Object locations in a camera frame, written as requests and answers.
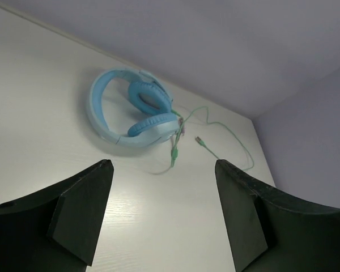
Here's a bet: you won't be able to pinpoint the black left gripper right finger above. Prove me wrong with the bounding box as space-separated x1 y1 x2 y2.
215 160 340 271

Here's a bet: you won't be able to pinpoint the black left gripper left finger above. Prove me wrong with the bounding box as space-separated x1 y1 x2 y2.
0 160 114 271

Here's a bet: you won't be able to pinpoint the light blue headphones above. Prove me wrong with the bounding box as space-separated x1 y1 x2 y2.
86 69 180 148

